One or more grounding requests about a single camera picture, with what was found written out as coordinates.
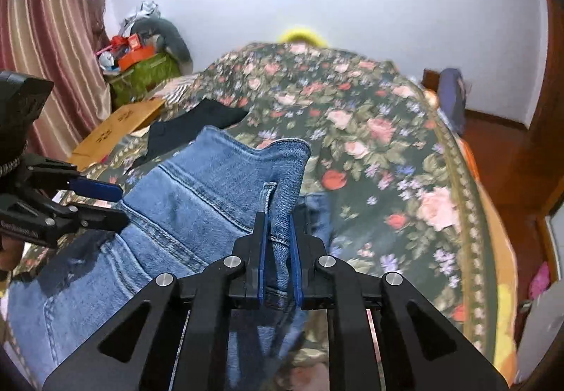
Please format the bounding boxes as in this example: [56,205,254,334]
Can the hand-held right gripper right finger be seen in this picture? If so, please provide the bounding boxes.
[288,215,509,391]

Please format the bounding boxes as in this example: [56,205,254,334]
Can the grey plush toy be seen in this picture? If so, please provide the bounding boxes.
[130,17,192,62]

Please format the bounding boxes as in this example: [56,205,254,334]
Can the striped pink curtain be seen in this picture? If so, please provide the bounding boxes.
[0,0,113,151]

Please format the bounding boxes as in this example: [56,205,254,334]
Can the blue jeans pants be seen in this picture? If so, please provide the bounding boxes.
[6,126,331,387]

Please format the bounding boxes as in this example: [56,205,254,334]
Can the yellow foam tube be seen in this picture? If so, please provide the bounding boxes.
[279,25,329,46]

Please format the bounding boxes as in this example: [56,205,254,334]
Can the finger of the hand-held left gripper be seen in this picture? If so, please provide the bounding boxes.
[24,154,124,203]
[26,193,131,243]

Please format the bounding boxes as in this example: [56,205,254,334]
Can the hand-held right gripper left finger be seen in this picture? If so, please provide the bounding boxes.
[42,210,269,391]

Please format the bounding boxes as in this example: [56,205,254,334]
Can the striped patchwork cloth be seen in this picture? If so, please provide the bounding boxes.
[162,74,200,106]

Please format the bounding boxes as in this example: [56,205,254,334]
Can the orange box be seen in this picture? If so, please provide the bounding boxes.
[119,45,158,70]

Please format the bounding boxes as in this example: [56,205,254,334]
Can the wooden lap desk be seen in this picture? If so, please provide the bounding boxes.
[70,97,165,172]

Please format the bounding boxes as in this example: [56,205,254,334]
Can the grey purple backpack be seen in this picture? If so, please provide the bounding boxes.
[438,67,471,136]

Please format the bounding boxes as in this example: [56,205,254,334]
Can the floral blanket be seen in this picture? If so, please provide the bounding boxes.
[13,41,501,391]

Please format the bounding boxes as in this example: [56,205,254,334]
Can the green storage box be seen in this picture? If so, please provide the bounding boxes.
[108,52,182,110]

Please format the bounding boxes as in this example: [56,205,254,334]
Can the black folded cloth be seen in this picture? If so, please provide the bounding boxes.
[132,99,247,167]

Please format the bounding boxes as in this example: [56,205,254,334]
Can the orange bed sheet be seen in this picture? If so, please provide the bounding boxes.
[456,138,520,385]

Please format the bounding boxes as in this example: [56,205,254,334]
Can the white crumpled cloth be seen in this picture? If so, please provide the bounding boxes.
[121,1,160,36]

